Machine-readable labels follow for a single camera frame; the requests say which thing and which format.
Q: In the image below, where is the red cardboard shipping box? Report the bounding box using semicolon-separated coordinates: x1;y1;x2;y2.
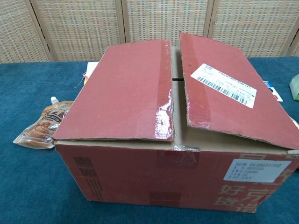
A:
53;31;299;214

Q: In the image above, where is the white and orange booklet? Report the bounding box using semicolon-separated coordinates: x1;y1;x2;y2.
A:
83;62;100;85

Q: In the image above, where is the brown peanut butter pouch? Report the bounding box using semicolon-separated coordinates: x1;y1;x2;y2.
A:
13;96;75;149

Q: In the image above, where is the woven folding screen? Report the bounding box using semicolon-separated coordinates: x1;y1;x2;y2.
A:
0;0;299;64

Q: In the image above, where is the blue white blister card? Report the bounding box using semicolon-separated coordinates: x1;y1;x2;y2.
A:
263;80;284;103

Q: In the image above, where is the blue carpet table cover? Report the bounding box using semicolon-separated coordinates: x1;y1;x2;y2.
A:
0;56;299;224

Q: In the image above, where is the green tissue pack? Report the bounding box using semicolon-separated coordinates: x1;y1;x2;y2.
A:
289;74;299;102

